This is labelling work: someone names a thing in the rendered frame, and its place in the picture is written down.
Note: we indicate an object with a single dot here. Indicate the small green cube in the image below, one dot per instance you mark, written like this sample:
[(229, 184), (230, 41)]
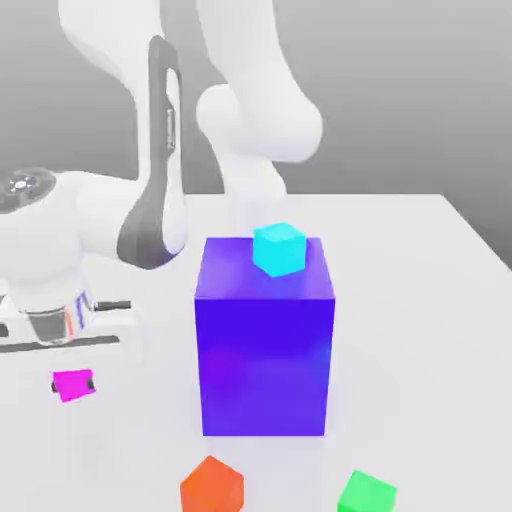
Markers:
[(366, 494)]

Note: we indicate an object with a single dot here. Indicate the small magenta cube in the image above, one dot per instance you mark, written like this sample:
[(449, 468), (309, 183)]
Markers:
[(72, 384)]

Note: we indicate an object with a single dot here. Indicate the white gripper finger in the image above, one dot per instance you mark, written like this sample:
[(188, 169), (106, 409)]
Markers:
[(90, 384), (53, 386)]

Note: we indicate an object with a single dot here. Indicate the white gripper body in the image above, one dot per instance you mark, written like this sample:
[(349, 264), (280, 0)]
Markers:
[(100, 354)]

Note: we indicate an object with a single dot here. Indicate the small cyan cube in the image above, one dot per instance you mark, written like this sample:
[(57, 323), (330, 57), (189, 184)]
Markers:
[(279, 250)]

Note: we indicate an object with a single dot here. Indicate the large purple box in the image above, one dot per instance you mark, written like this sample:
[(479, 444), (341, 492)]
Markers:
[(264, 360)]

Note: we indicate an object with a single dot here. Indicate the small orange cube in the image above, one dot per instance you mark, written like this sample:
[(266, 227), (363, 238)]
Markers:
[(212, 486)]

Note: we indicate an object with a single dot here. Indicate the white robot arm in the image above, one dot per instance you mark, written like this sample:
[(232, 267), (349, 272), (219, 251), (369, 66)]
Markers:
[(256, 120)]

